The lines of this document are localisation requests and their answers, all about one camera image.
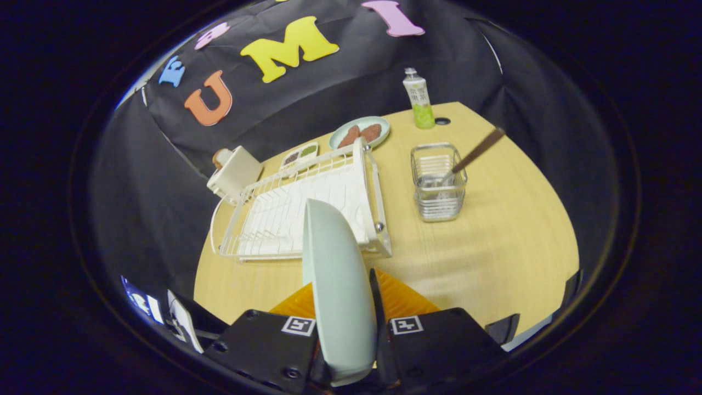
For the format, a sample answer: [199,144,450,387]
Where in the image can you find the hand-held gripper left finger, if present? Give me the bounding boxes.
[203,283,330,395]

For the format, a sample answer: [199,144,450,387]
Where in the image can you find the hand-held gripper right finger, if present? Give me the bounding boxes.
[369,268,508,393]

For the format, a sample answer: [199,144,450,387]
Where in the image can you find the pale green plate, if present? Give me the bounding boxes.
[302,199,378,387]

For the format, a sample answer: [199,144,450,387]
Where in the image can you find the white wire dish rack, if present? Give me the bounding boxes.
[210,137,393,262]

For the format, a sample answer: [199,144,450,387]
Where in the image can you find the metal wire basket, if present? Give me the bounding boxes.
[410,143,468,223]

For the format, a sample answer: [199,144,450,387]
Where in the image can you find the brown-handled spoon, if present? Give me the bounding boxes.
[439,127,506,187]

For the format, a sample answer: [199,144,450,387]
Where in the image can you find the small round green dish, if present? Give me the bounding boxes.
[329,116,391,151]

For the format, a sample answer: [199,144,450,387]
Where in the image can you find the white and blue printed object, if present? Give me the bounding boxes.
[121,274,205,354]

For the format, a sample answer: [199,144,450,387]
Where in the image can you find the white toaster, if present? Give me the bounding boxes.
[207,145,264,205]

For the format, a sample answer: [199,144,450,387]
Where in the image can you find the white divided condiment tray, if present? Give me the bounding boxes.
[280,142,320,171]

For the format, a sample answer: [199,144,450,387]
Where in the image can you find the green tea bottle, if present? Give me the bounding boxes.
[403,67,436,130]

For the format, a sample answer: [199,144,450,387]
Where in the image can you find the black backdrop cloth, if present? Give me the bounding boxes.
[90,0,604,313]

